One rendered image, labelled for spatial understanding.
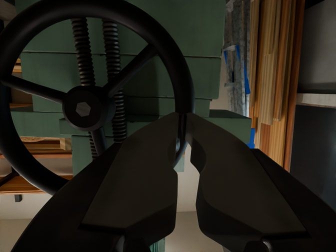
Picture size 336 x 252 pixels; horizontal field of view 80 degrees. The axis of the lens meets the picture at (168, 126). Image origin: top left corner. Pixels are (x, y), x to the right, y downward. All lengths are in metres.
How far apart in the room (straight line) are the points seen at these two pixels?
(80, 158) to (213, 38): 0.36
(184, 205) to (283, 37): 2.66
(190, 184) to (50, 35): 3.03
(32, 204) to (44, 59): 3.29
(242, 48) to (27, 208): 3.46
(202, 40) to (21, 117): 0.44
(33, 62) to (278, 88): 1.65
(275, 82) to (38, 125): 1.67
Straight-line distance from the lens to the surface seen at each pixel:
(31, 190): 2.99
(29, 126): 0.56
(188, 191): 3.38
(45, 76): 0.53
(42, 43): 0.54
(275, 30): 1.90
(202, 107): 0.46
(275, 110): 1.86
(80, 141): 0.41
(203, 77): 0.46
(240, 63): 1.33
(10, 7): 0.60
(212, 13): 0.49
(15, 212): 3.88
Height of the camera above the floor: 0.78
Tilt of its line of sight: 10 degrees up
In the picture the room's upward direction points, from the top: 178 degrees counter-clockwise
